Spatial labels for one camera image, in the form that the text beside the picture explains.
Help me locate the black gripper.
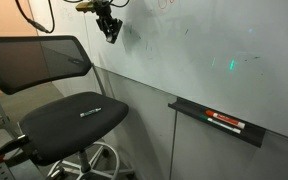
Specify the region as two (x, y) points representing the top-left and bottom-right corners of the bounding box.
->
(94, 0), (124, 40)

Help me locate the black marker tray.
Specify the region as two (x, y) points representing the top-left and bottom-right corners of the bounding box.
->
(167, 96), (267, 149)

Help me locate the black mesh office chair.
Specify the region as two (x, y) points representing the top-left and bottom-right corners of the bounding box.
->
(0, 35), (137, 180)

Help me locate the yellowish wrist camera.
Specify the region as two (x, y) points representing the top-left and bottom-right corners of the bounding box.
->
(75, 1), (100, 14)

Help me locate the green Expo marker uncapped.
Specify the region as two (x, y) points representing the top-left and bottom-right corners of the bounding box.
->
(79, 106), (103, 118)

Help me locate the green capped whiteboard marker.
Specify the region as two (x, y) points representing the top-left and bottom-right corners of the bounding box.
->
(200, 114), (243, 135)

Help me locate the black whiteboard eraser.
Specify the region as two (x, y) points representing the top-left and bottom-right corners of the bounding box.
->
(105, 32), (118, 45)

